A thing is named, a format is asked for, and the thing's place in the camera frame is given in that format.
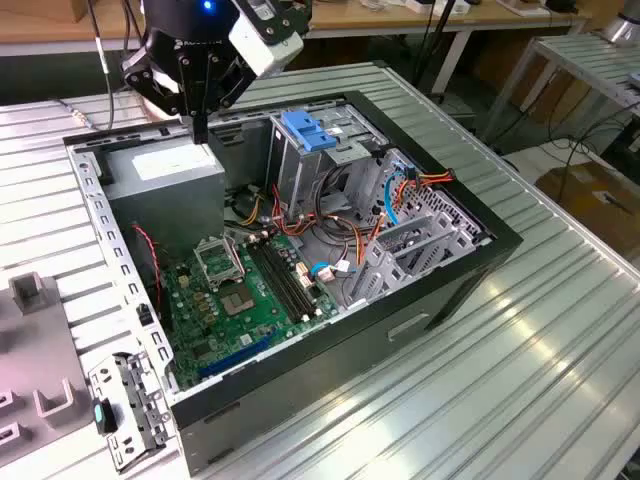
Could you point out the grey metal card bracket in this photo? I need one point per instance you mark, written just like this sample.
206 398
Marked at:
145 395

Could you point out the CPU socket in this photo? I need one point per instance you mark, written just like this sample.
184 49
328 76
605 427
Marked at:
236 301

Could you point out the black clip with blue tab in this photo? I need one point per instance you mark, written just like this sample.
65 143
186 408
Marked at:
107 417

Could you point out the black tripod stand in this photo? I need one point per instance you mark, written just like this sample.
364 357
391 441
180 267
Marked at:
434 45

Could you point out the green motherboard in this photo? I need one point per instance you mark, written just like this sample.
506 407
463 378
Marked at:
250 325

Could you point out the blue expansion slot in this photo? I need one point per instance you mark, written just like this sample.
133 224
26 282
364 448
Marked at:
235 357

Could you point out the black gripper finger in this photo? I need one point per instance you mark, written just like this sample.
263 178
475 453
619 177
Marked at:
227 85
160 95

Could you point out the black open PC case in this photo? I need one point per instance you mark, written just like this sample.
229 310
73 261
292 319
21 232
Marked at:
325 365

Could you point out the grey metal disk bay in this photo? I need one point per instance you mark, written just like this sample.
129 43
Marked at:
380 265

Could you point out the grey optical drive cage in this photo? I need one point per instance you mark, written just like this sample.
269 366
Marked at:
295 170

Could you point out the grey parts rack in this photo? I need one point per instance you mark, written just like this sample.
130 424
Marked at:
35 345

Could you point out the large taped cardboard box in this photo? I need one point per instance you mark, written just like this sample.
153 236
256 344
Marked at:
590 200

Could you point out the metal slat side table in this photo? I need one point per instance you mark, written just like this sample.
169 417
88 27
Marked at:
575 55

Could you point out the black RAM slot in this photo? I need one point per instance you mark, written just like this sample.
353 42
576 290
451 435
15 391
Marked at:
287 278
274 283
280 280
293 275

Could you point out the blue plastic cage latch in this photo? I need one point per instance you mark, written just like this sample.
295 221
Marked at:
310 135

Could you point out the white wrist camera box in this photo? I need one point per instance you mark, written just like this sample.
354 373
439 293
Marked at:
260 45

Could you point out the grey power supply unit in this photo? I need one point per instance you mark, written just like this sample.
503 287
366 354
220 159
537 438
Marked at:
165 210

